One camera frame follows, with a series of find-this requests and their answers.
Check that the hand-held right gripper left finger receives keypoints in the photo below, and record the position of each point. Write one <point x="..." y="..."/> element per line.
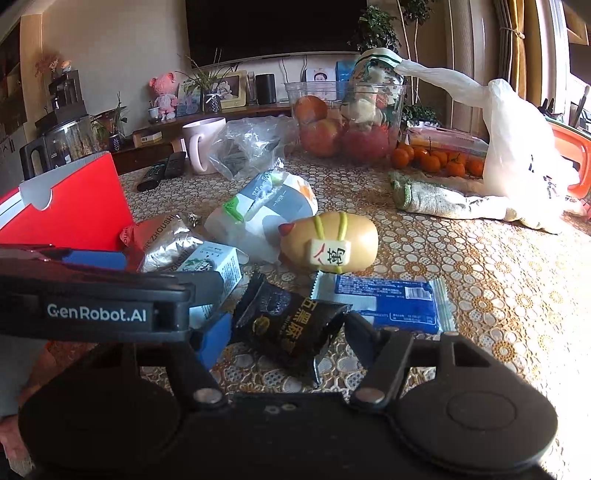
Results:
<point x="214" y="339"/>

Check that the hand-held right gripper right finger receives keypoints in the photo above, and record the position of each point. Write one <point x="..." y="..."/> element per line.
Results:
<point x="369" y="344"/>

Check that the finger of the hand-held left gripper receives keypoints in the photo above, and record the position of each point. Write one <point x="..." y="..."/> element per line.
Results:
<point x="205" y="288"/>
<point x="92" y="261"/>

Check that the small white milk carton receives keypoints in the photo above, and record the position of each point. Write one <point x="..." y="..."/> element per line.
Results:
<point x="221" y="263"/>

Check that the red cardboard box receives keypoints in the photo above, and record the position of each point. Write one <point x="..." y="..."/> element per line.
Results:
<point x="92" y="217"/>

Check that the blue snack packet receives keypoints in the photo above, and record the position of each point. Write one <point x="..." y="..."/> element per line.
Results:
<point x="392" y="300"/>

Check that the red snack packet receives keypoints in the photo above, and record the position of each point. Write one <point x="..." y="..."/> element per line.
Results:
<point x="138" y="233"/>

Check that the black snack packet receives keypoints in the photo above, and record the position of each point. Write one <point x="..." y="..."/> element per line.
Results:
<point x="286" y="323"/>

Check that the grey white tissue pack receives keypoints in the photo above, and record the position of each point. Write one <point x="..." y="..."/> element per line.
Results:
<point x="268" y="212"/>

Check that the yellow potato plush toy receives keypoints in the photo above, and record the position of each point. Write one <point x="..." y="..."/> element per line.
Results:
<point x="351" y="235"/>

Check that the lace covered desktop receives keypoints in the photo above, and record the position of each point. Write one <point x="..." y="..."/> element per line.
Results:
<point x="461" y="258"/>

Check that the small foil wrapper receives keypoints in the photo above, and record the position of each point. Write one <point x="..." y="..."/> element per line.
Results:
<point x="194" y="219"/>

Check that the black remote control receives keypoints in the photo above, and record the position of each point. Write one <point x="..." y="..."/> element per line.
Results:
<point x="175" y="165"/>
<point x="152" y="177"/>

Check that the wooden television cabinet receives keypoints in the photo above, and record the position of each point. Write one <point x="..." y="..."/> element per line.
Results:
<point x="147" y="154"/>

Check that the glass kettle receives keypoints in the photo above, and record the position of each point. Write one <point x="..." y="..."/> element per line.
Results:
<point x="64" y="143"/>

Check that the small potted plant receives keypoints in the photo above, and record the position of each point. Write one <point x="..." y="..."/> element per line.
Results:
<point x="113" y="134"/>

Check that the small yellow cardboard box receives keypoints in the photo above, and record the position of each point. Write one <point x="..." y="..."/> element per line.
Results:
<point x="147" y="138"/>

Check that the white mug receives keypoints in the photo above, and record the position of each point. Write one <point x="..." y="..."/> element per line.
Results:
<point x="201" y="147"/>

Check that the clear plastic bag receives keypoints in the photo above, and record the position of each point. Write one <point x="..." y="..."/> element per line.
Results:
<point x="249" y="147"/>

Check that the small teacup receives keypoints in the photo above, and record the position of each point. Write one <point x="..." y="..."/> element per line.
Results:
<point x="154" y="114"/>

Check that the green white cloth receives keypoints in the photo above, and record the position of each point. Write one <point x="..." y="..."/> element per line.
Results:
<point x="438" y="198"/>

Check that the pink doll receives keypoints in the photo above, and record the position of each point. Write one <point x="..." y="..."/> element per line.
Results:
<point x="164" y="94"/>

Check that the red apple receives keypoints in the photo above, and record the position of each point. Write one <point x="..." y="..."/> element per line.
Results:
<point x="367" y="144"/>
<point x="321" y="138"/>

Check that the potted grass plant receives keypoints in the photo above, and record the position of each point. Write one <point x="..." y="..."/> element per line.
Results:
<point x="212" y="99"/>

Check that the pile of tangerines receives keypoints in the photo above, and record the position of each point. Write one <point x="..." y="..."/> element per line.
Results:
<point x="429" y="159"/>

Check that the pink flowers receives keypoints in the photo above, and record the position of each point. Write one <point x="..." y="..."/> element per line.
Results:
<point x="46" y="64"/>

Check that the orange fruit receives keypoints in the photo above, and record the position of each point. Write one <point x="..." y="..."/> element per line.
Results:
<point x="310" y="110"/>

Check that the black speaker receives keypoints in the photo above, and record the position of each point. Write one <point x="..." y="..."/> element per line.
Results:
<point x="265" y="88"/>

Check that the clear lidded food box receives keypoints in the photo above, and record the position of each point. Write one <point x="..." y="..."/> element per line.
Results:
<point x="448" y="138"/>

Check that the clear plastic fruit container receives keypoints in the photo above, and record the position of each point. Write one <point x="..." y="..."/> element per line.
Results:
<point x="346" y="115"/>

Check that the white portrait photo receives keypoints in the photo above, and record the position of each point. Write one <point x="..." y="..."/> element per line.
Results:
<point x="321" y="76"/>

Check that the white plastic bag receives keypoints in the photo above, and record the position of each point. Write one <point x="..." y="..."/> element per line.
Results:
<point x="517" y="147"/>

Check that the blue picture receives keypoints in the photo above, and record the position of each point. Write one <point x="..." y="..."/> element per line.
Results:
<point x="345" y="71"/>

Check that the green striped white bag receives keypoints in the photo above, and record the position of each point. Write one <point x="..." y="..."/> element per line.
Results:
<point x="376" y="67"/>

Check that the orange plastic crate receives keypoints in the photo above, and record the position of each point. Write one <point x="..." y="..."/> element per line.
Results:
<point x="575" y="152"/>

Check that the tall potted green tree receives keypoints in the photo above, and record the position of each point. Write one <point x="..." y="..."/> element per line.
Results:
<point x="378" y="27"/>

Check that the white standing air conditioner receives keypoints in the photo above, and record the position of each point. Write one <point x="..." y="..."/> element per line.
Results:
<point x="471" y="41"/>

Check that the yellow curtain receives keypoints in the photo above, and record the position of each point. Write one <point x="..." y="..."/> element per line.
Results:
<point x="517" y="46"/>

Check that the yellow photo frame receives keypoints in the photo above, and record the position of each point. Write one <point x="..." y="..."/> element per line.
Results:
<point x="233" y="90"/>

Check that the black wall television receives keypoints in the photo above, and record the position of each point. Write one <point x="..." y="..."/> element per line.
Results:
<point x="277" y="23"/>

